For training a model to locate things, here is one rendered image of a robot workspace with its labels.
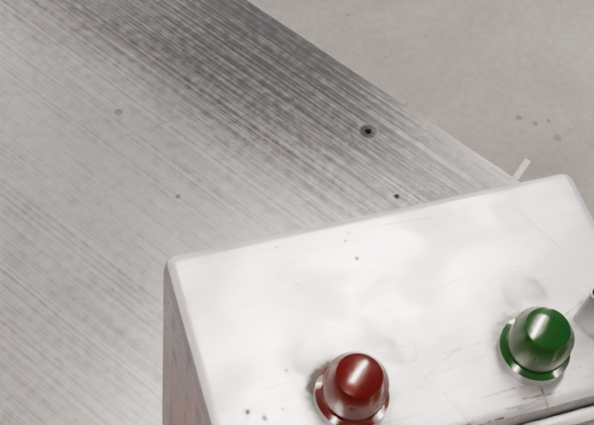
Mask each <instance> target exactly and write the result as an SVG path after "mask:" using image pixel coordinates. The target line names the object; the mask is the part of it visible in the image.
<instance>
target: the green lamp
mask: <svg viewBox="0 0 594 425"><path fill-rule="evenodd" d="M574 344H575V334H574V331H573V328H572V326H571V324H570V323H569V321H568V320H567V318H566V317H565V316H564V315H563V314H562V313H561V312H559V311H557V310H555V309H553V308H550V307H542V306H535V307H529V308H526V309H525V310H523V311H521V312H520V314H518V316H517V317H515V318H514V319H513V320H511V321H509V322H508V323H507V324H506V326H505V327H504V329H503V330H502V331H501V333H500V334H499V337H498V340H497V345H496V352H497V356H498V360H499V363H500V365H501V367H502V368H503V369H504V370H505V371H506V373H507V374H508V375H510V376H511V377H512V378H513V379H514V380H516V381H517V382H519V383H523V384H526V385H529V386H544V385H547V384H550V383H553V382H554V381H556V380H557V379H558V378H559V377H560V376H561V375H562V373H563V372H564V371H565V370H566V368H567V365H568V363H569V361H570V353H571V352H572V350H573V348H574Z"/></svg>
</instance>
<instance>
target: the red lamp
mask: <svg viewBox="0 0 594 425"><path fill-rule="evenodd" d="M389 387H390V381H389V376H388V373H387V371H386V369H385V367H384V366H383V364H382V363H381V362H380V361H379V360H378V359H377V358H375V357H374V356H372V355H370V354H368V353H364V352H357V351H352V352H346V353H342V354H340V355H339V356H337V357H336V358H335V359H333V360H332V361H331V363H330V364H329V366H328V367H326V368H325V369H324V370H323V371H322V373H321V374H320V376H319V377H318V379H317V381H316V386H315V389H314V394H313V401H314V406H315V409H316V412H317V414H318V416H319V417H320V419H321V420H322V422H323V423H325V424H326V425H378V424H379V423H380V422H381V420H382V419H383V418H384V416H385V413H386V410H387V408H388V406H389V401H390V392H389Z"/></svg>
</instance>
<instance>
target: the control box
mask: <svg viewBox="0 0 594 425"><path fill-rule="evenodd" d="M593 288H594V221H593V219H592V217H591V215H590V213H589V211H588V210H587V208H586V206H585V204H584V202H583V199H582V197H581V195H580V194H579V192H578V190H577V188H576V186H575V183H574V181H573V180H572V179H571V178H570V177H569V176H568V175H566V174H558V175H554V176H550V177H545V178H538V179H533V180H530V181H525V182H521V183H517V184H512V185H508V186H501V187H496V188H492V189H488V190H483V191H479V192H475V193H471V194H463V195H459V196H454V197H451V198H446V199H442V200H438V201H430V202H426V203H422V204H417V205H413V206H409V207H405V208H400V209H393V210H388V211H385V212H380V213H376V214H372V215H367V216H360V217H356V218H351V219H347V220H343V221H338V222H334V223H330V224H322V225H318V226H314V227H309V228H306V229H301V230H297V231H290V232H285V233H281V234H277V235H272V236H269V237H264V238H259V239H252V240H248V241H243V242H240V243H235V244H231V245H227V246H222V247H215V248H211V249H206V250H202V251H198V252H193V253H189V254H182V255H177V256H174V257H172V258H171V259H169V260H168V261H167V262H166V263H165V266H164V332H163V417H162V425H326V424H325V423H323V422H322V420H321V419H320V417H319V416H318V414H317V412H316V409H315V406H314V401H313V394H314V389H315V386H316V381H317V379H318V377H319V376H320V374H321V373H322V371H323V370H324V369H325V368H326V367H328V366H329V364H330V363H331V361H332V360H333V359H335V358H336V357H337V356H339V355H340V354H342V353H346V352H352V351H357V352H364V353H368V354H370V355H372V356H374V357H375V358H377V359H378V360H379V361H380V362H381V363H382V364H383V366H384V367H385V369H386V371H387V373H388V376H389V381H390V387H389V392H390V401H389V406H388V408H387V410H386V413H385V416H384V418H383V419H382V420H381V422H380V423H379V424H378V425H594V336H593V335H592V334H590V333H589V332H588V331H587V330H585V329H584V328H582V327H581V326H579V325H578V324H576V323H575V322H574V320H573V317H574V315H575V313H576V312H577V310H578V309H579V308H580V306H581V305H582V304H583V302H584V301H585V300H586V298H587V297H588V295H589V294H590V292H591V291H592V289H593ZM535 306H542V307H550V308H553V309H555V310H557V311H559V312H561V313H562V314H563V315H564V316H565V317H566V318H567V320H568V321H569V323H570V324H571V326H572V328H573V331H574V334H575V344H574V348H573V350H572V352H571V353H570V361H569V363H568V365H567V368H566V370H565V371H564V372H563V373H562V375H561V376H560V377H559V378H558V379H557V380H556V381H554V382H553V383H550V384H547V385H544V386H529V385H526V384H523V383H519V382H517V381H516V380H514V379H513V378H512V377H511V376H510V375H508V374H507V373H506V371H505V370H504V369H503V368H502V367H501V365H500V363H499V360H498V356H497V352H496V345H497V340H498V337H499V334H500V333H501V331H502V330H503V329H504V327H505V326H506V324H507V323H508V322H509V321H511V320H513V319H514V318H515V317H517V316H518V314H520V312H521V311H523V310H525V309H526V308H529V307H535Z"/></svg>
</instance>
